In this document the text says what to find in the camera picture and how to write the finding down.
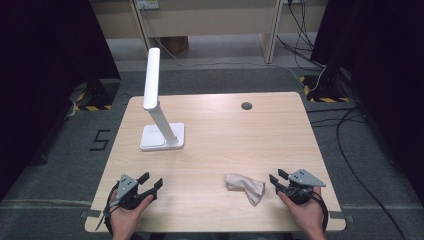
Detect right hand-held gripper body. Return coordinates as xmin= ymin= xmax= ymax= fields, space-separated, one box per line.
xmin=275 ymin=168 xmax=327 ymax=205

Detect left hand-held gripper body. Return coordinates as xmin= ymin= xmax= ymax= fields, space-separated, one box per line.
xmin=114 ymin=173 xmax=155 ymax=211

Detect white desk lamp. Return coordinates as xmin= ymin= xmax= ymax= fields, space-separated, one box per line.
xmin=139 ymin=47 xmax=186 ymax=153

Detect person's left hand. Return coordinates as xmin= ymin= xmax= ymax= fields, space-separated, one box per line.
xmin=109 ymin=193 xmax=155 ymax=238

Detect person's right hand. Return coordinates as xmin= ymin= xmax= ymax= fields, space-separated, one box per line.
xmin=277 ymin=187 xmax=326 ymax=234

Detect grey tape piece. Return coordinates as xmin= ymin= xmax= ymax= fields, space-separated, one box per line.
xmin=329 ymin=210 xmax=355 ymax=224
xmin=80 ymin=209 xmax=102 ymax=219

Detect black stand base hazard tape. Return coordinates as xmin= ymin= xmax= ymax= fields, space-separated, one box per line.
xmin=68 ymin=78 xmax=122 ymax=113
xmin=298 ymin=64 xmax=353 ymax=104

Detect black curtain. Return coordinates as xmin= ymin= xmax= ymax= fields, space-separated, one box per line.
xmin=311 ymin=0 xmax=424 ymax=204
xmin=0 ymin=0 xmax=122 ymax=201

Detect brown cardboard box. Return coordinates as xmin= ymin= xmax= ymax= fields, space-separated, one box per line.
xmin=159 ymin=35 xmax=190 ymax=56

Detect beige wooden desk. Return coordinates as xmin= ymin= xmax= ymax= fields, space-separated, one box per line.
xmin=89 ymin=0 xmax=329 ymax=69

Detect white power strip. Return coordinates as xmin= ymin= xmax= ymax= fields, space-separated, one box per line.
xmin=135 ymin=0 xmax=160 ymax=10

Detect long black floor cable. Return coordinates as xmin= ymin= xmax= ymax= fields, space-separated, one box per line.
xmin=335 ymin=106 xmax=408 ymax=240

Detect short black floor cables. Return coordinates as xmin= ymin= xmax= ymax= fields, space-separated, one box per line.
xmin=306 ymin=105 xmax=368 ymax=128

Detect black cable bundle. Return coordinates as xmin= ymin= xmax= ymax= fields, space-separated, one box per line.
xmin=276 ymin=0 xmax=327 ymax=69

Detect white floor cable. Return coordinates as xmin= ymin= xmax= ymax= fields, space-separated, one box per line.
xmin=141 ymin=8 xmax=328 ymax=93

